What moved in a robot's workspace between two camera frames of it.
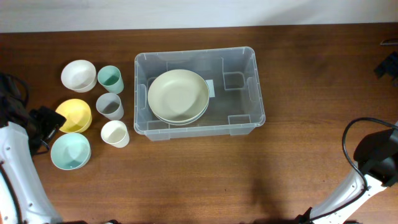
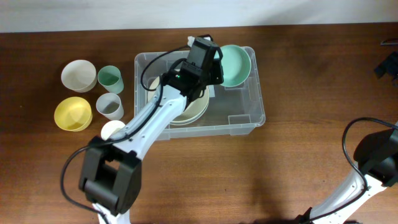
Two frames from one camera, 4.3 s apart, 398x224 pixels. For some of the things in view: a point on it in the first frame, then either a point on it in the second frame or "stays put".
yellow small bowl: (78, 116) stays put
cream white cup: (115, 133) stays put
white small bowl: (79, 75) stays put
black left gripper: (51, 119) → (219, 76)
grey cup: (109, 105) stays put
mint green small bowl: (70, 152) → (236, 64)
